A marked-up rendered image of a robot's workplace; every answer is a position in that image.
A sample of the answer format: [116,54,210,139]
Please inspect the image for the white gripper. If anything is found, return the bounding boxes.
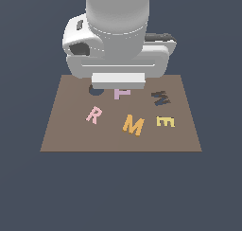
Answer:
[65,45,170,90]

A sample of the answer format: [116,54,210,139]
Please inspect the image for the brown board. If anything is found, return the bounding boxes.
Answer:
[40,74,203,153]

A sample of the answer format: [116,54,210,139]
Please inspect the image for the lilac letter block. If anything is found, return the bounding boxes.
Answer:
[113,88,131,100]

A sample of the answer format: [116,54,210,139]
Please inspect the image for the pink letter R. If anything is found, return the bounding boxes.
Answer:
[85,105,103,126]

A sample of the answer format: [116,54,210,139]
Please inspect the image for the orange letter M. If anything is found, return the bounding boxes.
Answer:
[122,114,146,137]

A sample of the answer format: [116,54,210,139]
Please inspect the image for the yellow letter E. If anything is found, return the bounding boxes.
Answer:
[155,115,176,128]

